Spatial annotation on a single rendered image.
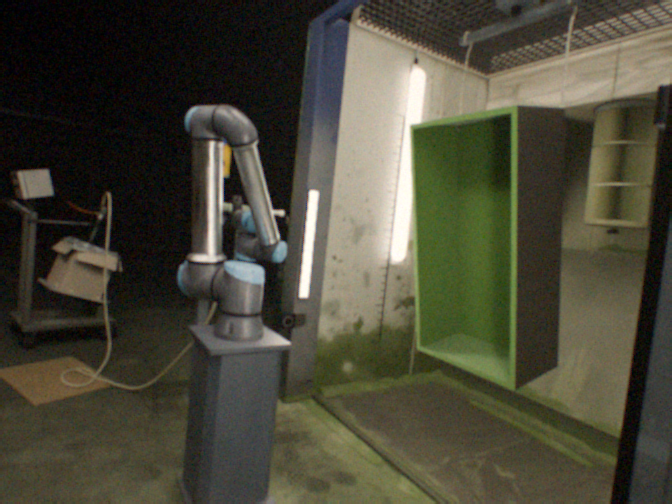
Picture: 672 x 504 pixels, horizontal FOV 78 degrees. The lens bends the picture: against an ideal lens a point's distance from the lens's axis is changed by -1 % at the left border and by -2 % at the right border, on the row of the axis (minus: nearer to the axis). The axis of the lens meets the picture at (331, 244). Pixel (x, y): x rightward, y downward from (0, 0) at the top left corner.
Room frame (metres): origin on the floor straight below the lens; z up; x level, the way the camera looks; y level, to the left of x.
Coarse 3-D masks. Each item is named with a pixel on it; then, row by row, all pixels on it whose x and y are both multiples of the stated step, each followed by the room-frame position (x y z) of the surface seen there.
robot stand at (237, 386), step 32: (192, 352) 1.61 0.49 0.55; (224, 352) 1.41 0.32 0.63; (256, 352) 1.48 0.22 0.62; (192, 384) 1.58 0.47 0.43; (224, 384) 1.43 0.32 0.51; (256, 384) 1.49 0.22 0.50; (192, 416) 1.55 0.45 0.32; (224, 416) 1.43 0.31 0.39; (256, 416) 1.50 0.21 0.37; (192, 448) 1.52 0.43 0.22; (224, 448) 1.44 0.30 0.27; (256, 448) 1.50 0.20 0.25; (192, 480) 1.49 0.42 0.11; (224, 480) 1.44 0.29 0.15; (256, 480) 1.51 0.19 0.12
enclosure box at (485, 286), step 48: (432, 144) 2.25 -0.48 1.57; (480, 144) 2.23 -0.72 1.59; (528, 144) 1.72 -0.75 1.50; (432, 192) 2.28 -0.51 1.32; (480, 192) 2.26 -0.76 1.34; (528, 192) 1.74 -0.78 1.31; (432, 240) 2.30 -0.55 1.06; (480, 240) 2.29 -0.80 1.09; (528, 240) 1.77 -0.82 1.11; (432, 288) 2.33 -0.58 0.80; (480, 288) 2.32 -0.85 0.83; (528, 288) 1.79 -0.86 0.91; (432, 336) 2.35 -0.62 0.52; (480, 336) 2.35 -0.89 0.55; (528, 336) 1.82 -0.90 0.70
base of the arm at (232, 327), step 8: (224, 312) 1.53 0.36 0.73; (232, 312) 1.52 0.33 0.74; (224, 320) 1.53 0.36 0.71; (232, 320) 1.52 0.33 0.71; (240, 320) 1.52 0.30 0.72; (248, 320) 1.53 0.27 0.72; (256, 320) 1.56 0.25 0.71; (216, 328) 1.54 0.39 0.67; (224, 328) 1.51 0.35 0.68; (232, 328) 1.51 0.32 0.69; (240, 328) 1.51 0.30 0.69; (248, 328) 1.52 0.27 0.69; (256, 328) 1.55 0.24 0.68; (216, 336) 1.52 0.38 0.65; (224, 336) 1.50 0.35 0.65; (232, 336) 1.50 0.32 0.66; (240, 336) 1.50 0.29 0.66; (248, 336) 1.51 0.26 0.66; (256, 336) 1.54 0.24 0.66
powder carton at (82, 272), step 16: (64, 240) 3.28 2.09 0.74; (80, 240) 3.12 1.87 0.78; (64, 256) 3.19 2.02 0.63; (80, 256) 3.04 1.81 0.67; (96, 256) 3.13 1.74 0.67; (112, 256) 3.23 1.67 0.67; (64, 272) 3.06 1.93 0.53; (80, 272) 3.09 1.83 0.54; (96, 272) 3.17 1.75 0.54; (64, 288) 3.02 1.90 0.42; (80, 288) 3.09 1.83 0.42; (96, 288) 3.17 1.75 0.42
